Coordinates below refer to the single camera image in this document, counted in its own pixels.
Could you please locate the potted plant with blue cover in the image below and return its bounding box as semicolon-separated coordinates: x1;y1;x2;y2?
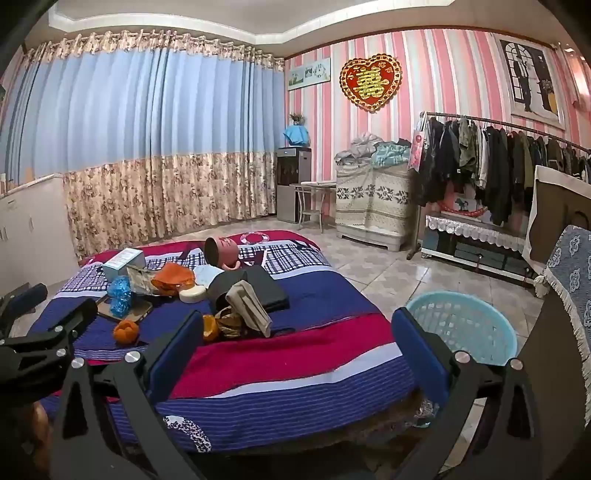
283;112;311;148

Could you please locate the dark furniture with white cover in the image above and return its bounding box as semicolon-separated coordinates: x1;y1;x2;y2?
525;164;591;278

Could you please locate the grey water dispenser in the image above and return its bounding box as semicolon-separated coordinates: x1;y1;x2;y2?
276;147;313;225

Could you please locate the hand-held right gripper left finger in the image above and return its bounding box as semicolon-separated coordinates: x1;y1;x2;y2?
48;310;208;480

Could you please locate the cabinet under patterned cloth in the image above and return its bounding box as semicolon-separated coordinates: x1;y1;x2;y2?
335;161;415;253

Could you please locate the white cabinet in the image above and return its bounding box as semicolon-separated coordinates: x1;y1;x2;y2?
0;174;80;301

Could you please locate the light blue plastic basket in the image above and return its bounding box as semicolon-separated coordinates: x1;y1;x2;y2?
405;291;519;366

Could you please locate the white lace cloth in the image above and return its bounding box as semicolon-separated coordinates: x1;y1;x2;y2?
425;215;530;253

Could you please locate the small round table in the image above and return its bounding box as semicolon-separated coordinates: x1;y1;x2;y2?
292;181;339;232

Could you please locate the orange plastic bag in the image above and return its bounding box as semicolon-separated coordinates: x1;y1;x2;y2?
151;263;197;296

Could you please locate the tan phone case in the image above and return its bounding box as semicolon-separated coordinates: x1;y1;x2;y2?
97;295;154;324

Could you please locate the striped blue and red blanket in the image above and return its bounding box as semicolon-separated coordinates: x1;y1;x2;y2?
28;228;439;457

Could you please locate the person's left hand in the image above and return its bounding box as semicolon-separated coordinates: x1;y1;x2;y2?
18;399;52;469

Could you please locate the blue and floral curtain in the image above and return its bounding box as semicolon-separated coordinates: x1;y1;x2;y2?
0;30;286;259

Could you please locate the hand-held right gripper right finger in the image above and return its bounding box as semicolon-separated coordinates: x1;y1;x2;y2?
383;307;543;480

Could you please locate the pile of clothes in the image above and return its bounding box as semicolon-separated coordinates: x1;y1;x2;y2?
335;133;413;168

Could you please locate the blue plastic wrapper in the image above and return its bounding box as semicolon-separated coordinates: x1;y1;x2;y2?
107;276;134;319

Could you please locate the low glass cabinet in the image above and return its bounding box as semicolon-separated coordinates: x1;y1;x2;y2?
420;215;537;278

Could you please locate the black quilted case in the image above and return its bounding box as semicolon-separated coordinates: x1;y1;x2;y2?
206;267;291;313

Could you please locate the wide landscape wall picture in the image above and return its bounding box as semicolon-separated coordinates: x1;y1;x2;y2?
287;59;333;92

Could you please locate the pink mug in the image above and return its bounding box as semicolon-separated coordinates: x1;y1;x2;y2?
204;235;242;271

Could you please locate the teal cardboard box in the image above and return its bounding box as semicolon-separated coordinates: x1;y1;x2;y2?
102;248;147;281

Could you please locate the golden wrapper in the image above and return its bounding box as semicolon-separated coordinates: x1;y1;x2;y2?
215;307;245;341

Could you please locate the pink curtain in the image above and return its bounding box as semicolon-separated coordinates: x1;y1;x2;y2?
554;41;591;112

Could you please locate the blue patterned fringed cloth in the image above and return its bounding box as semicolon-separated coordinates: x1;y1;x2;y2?
544;225;591;366

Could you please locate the light blue paper card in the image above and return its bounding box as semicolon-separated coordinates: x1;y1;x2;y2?
193;264;227;289

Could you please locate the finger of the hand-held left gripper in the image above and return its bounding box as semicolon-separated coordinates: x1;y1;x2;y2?
25;298;100;356
0;282;49;324

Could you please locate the red heart wall decoration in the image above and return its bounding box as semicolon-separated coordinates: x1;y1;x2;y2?
340;54;403;112

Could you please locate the pink hanging bag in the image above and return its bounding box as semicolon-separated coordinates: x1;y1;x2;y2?
407;117;428;172

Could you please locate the metal clothes rack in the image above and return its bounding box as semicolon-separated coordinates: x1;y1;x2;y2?
406;110;591;260

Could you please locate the wall poster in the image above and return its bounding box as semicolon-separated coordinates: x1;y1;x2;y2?
499;33;568;126

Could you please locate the white and red box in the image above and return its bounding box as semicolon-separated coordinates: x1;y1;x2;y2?
438;193;491;220

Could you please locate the beige cloth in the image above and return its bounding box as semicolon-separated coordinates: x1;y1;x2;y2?
225;280;273;339

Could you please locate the olive snack packet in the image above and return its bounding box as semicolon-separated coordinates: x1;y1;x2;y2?
126;265;160;296

